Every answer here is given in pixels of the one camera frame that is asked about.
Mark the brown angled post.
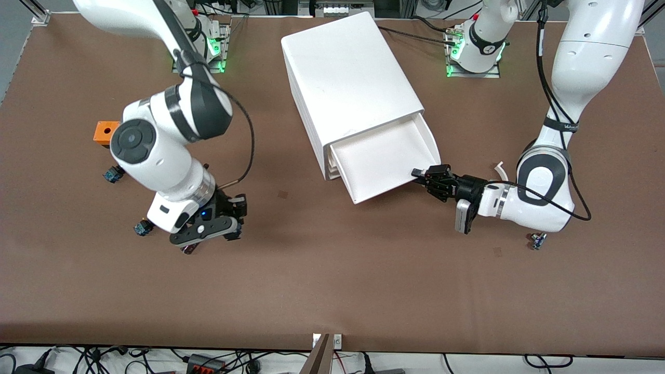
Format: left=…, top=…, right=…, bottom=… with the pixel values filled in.
left=299, top=333, right=334, bottom=374

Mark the white mounting bracket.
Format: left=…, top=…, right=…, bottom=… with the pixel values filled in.
left=312, top=333, right=343, bottom=350

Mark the black base cable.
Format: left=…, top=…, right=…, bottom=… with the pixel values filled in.
left=376, top=24, right=459, bottom=48

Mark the orange box with hole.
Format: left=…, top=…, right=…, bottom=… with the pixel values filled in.
left=93, top=121, right=122, bottom=149

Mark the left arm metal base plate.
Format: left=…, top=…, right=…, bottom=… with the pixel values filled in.
left=445, top=23, right=501, bottom=79

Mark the brown table mat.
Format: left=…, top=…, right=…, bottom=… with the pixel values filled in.
left=0, top=12, right=665, bottom=359

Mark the black looped cable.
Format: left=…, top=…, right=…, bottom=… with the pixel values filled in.
left=523, top=354, right=575, bottom=369

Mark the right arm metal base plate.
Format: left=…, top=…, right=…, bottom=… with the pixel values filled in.
left=171, top=23, right=230, bottom=74

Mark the black power strip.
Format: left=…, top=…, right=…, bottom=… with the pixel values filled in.
left=187, top=354, right=228, bottom=374

